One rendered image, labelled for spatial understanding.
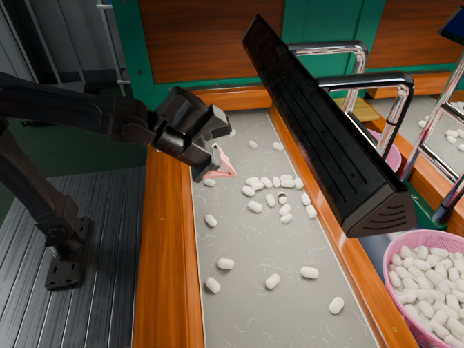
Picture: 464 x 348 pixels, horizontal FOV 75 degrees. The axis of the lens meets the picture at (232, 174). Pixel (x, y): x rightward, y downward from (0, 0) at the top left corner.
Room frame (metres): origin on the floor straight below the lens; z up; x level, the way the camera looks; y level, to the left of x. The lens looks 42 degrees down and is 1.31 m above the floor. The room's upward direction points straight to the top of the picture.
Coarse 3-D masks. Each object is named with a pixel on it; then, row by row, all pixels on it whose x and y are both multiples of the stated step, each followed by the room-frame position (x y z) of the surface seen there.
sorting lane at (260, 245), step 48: (240, 144) 0.78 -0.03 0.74; (192, 192) 0.56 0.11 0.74; (240, 192) 0.57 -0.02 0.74; (288, 192) 0.57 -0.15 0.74; (240, 240) 0.41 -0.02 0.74; (288, 240) 0.41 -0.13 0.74; (240, 288) 0.30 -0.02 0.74; (288, 288) 0.30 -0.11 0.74; (336, 288) 0.30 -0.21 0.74; (240, 336) 0.20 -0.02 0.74; (288, 336) 0.20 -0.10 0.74; (336, 336) 0.20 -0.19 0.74
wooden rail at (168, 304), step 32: (160, 160) 0.67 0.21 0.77; (160, 192) 0.54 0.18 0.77; (160, 224) 0.44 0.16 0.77; (192, 224) 0.45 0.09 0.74; (160, 256) 0.35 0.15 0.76; (192, 256) 0.36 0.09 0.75; (160, 288) 0.28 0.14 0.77; (192, 288) 0.29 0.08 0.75; (160, 320) 0.22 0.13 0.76; (192, 320) 0.22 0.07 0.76
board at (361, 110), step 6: (336, 102) 0.99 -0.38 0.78; (342, 102) 0.99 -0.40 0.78; (360, 102) 0.99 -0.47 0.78; (276, 108) 0.95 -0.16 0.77; (354, 108) 0.94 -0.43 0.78; (360, 108) 0.94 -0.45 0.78; (366, 108) 0.94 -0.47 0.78; (354, 114) 0.91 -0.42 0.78; (360, 114) 0.91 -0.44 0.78; (366, 114) 0.91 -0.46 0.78; (372, 114) 0.91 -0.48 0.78; (282, 120) 0.87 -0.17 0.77; (360, 120) 0.88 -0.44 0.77; (366, 120) 0.88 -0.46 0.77
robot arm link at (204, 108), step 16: (176, 96) 0.48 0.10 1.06; (192, 96) 0.52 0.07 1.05; (160, 112) 0.49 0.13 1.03; (176, 112) 0.48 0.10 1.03; (192, 112) 0.48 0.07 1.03; (128, 128) 0.44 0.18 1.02; (144, 128) 0.45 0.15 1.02; (176, 128) 0.47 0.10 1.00; (192, 128) 0.49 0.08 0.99; (144, 144) 0.45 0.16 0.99
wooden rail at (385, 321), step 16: (272, 112) 0.94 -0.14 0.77; (288, 144) 0.75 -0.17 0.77; (304, 176) 0.60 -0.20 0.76; (320, 192) 0.54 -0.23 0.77; (320, 208) 0.49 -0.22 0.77; (336, 224) 0.44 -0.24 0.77; (336, 240) 0.39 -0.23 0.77; (352, 240) 0.39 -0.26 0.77; (336, 256) 0.37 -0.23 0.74; (352, 256) 0.35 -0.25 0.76; (352, 272) 0.32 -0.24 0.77; (368, 272) 0.32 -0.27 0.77; (352, 288) 0.29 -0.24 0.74; (368, 288) 0.28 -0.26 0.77; (384, 288) 0.28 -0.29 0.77; (368, 304) 0.25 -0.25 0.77; (384, 304) 0.25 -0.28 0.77; (368, 320) 0.23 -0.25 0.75; (384, 320) 0.22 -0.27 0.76; (400, 320) 0.22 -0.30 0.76; (384, 336) 0.20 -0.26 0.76; (400, 336) 0.20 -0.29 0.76
